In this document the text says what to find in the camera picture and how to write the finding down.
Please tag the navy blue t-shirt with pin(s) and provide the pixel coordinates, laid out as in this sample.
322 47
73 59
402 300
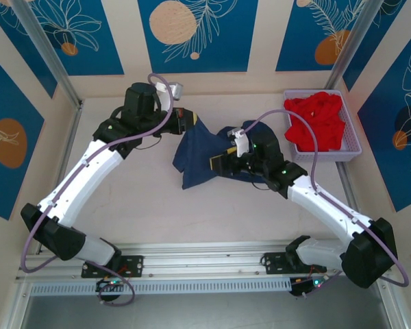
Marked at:
195 154

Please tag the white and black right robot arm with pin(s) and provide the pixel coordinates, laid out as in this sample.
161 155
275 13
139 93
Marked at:
329 209

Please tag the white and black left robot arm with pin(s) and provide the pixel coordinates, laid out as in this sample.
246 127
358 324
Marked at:
89 178

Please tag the red crumpled t-shirt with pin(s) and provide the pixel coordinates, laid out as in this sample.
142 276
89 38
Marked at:
329 127

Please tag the lavender perforated plastic basket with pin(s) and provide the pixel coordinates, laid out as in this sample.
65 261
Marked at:
329 156

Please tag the blue panel large peach circle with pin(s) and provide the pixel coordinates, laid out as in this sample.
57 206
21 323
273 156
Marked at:
226 51

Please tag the blue panel white flower drawing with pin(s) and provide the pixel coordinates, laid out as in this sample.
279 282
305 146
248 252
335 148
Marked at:
99 41

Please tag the blue panel white fern drawing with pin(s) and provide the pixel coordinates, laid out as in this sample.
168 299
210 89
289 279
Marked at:
294 34

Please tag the right circuit board with LED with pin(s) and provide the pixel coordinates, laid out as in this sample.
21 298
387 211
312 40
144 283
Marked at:
306 286

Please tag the circuit board with led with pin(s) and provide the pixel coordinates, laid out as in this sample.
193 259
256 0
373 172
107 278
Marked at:
306 286
111 283

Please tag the blue panel orange oval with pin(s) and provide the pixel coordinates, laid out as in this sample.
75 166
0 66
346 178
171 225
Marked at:
20 178

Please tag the left circuit board with LED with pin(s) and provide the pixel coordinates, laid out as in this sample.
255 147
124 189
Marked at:
111 283

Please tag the aluminium mounting rail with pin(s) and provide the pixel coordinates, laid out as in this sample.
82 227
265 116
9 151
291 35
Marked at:
198 260

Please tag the aluminium frame post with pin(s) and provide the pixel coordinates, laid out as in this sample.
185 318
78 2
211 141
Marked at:
48 51
352 41

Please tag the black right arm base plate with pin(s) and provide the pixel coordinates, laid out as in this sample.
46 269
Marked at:
274 264

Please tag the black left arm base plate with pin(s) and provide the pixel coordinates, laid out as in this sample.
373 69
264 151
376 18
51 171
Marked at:
133 265

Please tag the aluminium lower frame bar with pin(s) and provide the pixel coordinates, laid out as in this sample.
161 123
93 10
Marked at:
392 305
17 306

